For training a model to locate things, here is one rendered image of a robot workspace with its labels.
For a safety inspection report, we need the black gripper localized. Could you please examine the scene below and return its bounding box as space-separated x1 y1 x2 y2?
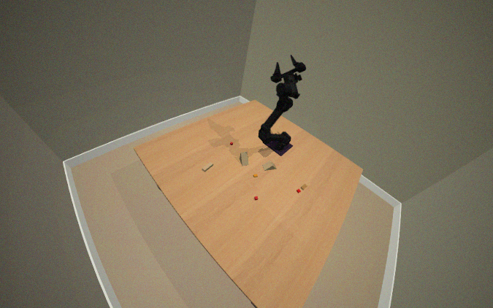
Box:
271 55 306 84

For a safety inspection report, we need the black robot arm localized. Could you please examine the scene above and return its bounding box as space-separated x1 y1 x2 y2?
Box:
259 82 300 152

